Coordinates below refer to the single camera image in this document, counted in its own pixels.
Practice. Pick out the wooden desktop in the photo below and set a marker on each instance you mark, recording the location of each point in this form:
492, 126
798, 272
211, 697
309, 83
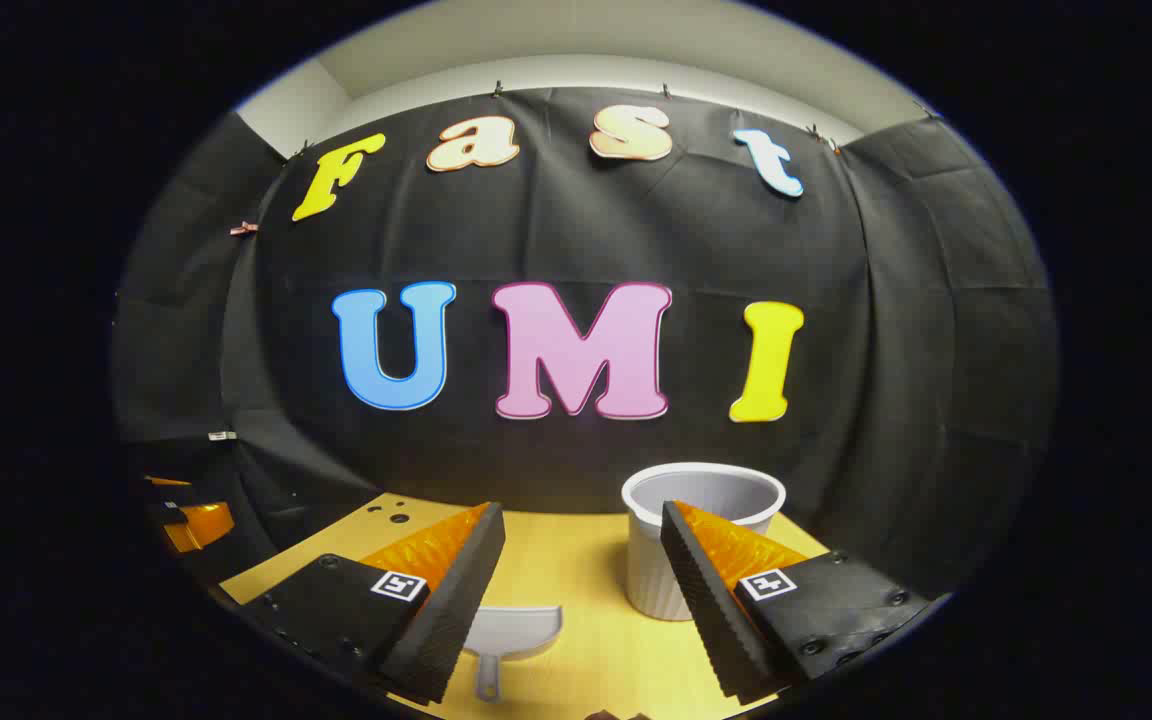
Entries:
576, 560

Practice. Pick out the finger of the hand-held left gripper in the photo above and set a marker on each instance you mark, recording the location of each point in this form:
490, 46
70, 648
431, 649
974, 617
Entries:
168, 485
201, 525

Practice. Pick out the grey plastic dustpan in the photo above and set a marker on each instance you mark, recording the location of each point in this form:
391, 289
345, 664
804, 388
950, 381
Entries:
521, 630

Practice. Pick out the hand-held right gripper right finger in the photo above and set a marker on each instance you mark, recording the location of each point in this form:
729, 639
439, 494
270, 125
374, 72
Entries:
716, 620

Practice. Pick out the pink clip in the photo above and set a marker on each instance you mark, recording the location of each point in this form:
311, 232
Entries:
244, 228

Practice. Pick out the white ribbed garbage bin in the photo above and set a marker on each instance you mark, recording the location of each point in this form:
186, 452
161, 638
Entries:
651, 570

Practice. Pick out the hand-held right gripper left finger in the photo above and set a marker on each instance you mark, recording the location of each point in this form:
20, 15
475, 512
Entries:
446, 620

